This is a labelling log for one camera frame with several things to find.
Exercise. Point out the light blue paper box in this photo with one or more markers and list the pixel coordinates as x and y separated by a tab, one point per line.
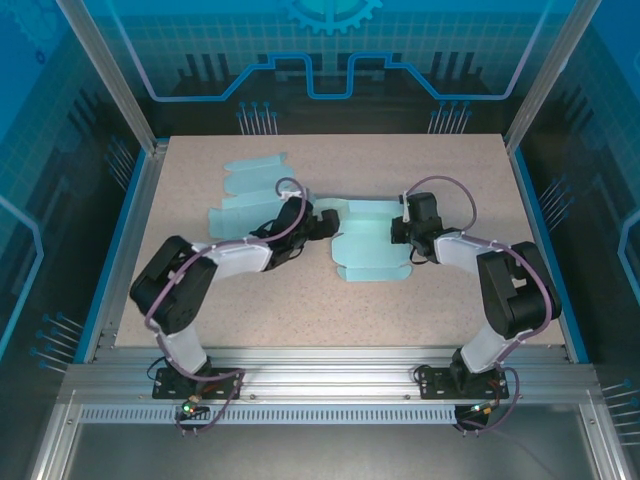
250	195
370	270

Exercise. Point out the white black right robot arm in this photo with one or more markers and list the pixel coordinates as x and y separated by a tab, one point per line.
460	255

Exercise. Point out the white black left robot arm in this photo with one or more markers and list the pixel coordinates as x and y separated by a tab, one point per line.
240	260

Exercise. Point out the blue table side strip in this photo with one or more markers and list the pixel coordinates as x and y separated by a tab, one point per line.
529	200
131	200

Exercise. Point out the small green LED board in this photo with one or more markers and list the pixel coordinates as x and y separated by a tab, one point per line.
192	406
481	409

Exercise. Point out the grey metal bottom plate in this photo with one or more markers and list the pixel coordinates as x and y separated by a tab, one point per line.
325	455

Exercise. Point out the wide aluminium frame rail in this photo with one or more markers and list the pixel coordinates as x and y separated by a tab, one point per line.
325	375

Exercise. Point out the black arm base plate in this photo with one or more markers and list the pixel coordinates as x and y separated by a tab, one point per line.
435	382
162	391

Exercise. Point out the aluminium frame post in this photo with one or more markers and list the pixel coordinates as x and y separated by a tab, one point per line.
546	75
120	85

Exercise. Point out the aluminium frame beam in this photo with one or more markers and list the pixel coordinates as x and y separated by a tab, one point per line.
55	440
605	440

